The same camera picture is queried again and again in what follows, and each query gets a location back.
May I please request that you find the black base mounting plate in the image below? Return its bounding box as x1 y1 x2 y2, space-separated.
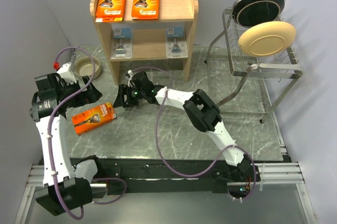
71 155 261 198

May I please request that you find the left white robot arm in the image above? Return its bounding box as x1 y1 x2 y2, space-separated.
29 73 105 220

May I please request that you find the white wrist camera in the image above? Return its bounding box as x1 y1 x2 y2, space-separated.
53 62 77 85
125 70 135 88

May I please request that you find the purple cable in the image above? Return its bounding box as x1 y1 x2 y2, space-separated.
48 46 127 221
131 66 257 201

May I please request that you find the wooden two-tier shelf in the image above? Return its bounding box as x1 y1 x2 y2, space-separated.
90 0 199 81

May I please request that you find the blue razor blister pack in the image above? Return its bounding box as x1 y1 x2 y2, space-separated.
165 27 188 59
110 28 133 59

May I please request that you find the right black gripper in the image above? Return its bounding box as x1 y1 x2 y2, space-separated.
113 85 146 109

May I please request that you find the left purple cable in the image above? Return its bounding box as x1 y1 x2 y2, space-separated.
48 46 127 221

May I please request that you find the beige ceramic bowl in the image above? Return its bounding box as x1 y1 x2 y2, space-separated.
74 56 102 79

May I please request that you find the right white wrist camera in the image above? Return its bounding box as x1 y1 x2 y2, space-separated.
125 70 135 88

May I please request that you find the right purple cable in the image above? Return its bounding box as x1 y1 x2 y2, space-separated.
131 66 257 201

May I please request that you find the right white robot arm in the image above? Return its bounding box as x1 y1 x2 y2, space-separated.
113 70 257 181

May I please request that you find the beige plate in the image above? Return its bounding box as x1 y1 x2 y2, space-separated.
237 21 296 57

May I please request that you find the aluminium rail frame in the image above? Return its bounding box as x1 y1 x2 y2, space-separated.
14 162 317 223

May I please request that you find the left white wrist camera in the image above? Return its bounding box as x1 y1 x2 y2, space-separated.
53 62 77 85

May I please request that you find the metal dish rack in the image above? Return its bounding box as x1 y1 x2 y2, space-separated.
204 7 303 124

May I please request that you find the hidden orange razor box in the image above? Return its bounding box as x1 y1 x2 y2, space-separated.
72 103 117 135

